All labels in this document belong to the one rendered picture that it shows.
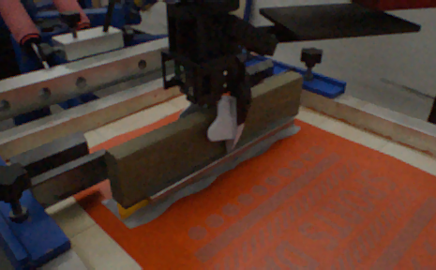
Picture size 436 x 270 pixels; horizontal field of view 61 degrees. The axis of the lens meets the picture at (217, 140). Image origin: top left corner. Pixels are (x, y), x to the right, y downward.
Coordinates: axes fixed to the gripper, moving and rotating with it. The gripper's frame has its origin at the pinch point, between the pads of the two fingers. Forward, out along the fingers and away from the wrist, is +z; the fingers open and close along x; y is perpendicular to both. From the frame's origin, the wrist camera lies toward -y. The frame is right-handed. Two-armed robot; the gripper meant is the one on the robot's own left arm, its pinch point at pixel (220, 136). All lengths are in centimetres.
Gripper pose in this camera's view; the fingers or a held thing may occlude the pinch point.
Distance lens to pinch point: 54.7
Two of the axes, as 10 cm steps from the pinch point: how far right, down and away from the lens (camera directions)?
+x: 7.0, 3.8, -6.1
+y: -7.2, 3.7, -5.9
